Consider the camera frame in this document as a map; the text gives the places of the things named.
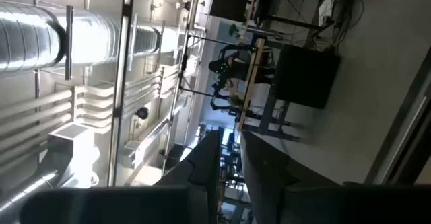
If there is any white ceiling pipe bundle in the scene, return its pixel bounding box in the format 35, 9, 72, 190
0, 64, 181, 173

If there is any large silver ventilation duct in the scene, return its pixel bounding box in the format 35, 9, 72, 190
0, 0, 185, 80

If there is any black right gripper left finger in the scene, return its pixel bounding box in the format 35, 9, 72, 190
153, 129, 222, 224

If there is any bundle of black cables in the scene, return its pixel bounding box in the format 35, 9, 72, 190
314, 0, 365, 52

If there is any wooden workbench with metal legs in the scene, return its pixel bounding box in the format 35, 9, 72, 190
236, 37, 301, 143

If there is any black dome ceiling camera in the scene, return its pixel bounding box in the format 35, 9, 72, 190
135, 106, 150, 120

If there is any white power box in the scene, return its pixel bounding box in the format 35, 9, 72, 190
317, 0, 335, 27

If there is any grey door frame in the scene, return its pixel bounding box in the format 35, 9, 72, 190
364, 45, 431, 186

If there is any white square air duct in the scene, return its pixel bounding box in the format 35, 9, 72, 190
46, 122, 101, 188

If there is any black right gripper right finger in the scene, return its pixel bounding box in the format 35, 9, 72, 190
240, 130, 339, 224

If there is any black cabinet box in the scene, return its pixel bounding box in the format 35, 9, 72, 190
271, 44, 341, 110

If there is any long ceiling light strip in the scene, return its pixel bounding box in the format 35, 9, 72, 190
106, 0, 136, 188

